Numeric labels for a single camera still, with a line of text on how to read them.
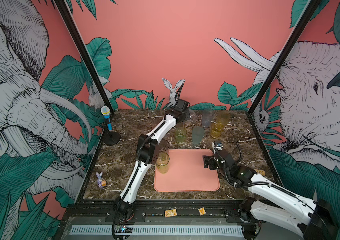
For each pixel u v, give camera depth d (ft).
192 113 3.24
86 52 2.87
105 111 2.84
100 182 2.67
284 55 2.82
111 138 3.33
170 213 2.44
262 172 2.89
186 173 2.93
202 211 2.45
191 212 2.48
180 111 2.64
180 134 3.40
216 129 3.52
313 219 1.32
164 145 3.33
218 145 2.29
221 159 1.91
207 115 3.59
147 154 2.10
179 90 2.83
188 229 2.30
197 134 3.40
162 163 2.79
